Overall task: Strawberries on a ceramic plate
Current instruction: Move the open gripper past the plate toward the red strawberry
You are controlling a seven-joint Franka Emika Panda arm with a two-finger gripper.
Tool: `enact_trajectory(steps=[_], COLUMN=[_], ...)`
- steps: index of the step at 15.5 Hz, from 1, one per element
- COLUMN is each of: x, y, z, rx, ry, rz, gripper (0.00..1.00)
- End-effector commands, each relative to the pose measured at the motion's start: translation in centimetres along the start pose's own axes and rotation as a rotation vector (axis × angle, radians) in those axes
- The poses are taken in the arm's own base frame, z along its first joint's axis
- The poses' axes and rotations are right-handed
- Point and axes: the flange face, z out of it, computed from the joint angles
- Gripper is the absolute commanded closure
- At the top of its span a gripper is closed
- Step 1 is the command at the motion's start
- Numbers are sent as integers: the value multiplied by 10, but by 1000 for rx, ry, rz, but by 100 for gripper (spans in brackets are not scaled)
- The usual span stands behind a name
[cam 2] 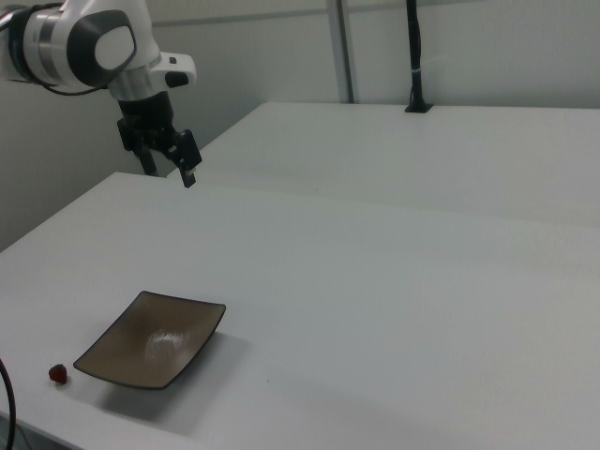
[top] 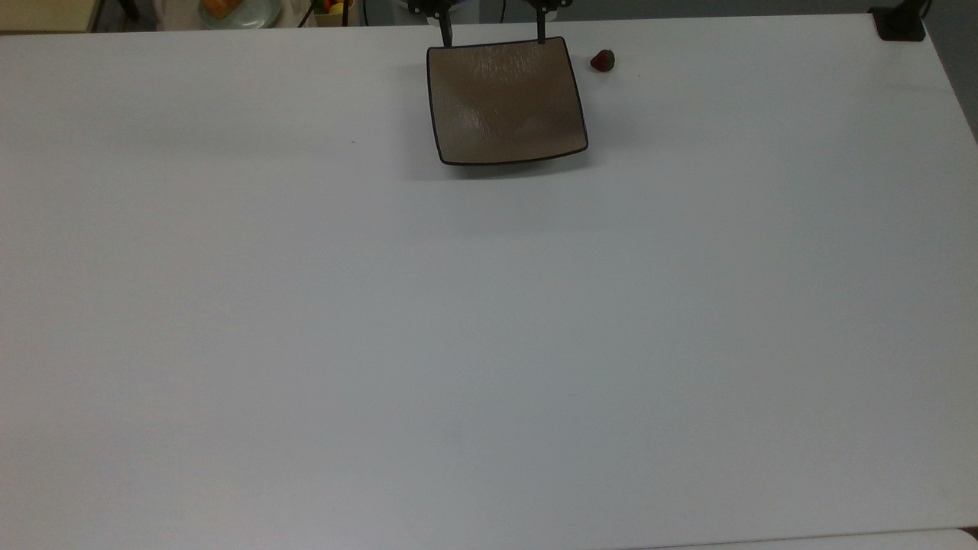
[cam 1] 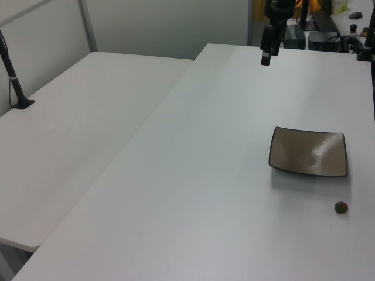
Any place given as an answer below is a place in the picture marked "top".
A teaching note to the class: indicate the red strawberry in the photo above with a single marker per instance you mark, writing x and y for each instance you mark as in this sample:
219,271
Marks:
602,61

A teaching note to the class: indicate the brown square ceramic plate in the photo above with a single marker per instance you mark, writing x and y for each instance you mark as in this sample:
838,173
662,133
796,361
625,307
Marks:
504,99

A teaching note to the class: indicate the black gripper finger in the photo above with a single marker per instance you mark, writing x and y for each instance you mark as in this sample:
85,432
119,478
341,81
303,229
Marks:
541,27
445,32

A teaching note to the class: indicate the tan wooden board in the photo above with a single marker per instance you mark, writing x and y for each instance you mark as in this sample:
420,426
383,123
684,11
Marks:
46,15

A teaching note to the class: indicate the box of colourful fruit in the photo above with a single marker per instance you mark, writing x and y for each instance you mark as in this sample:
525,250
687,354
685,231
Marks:
333,12

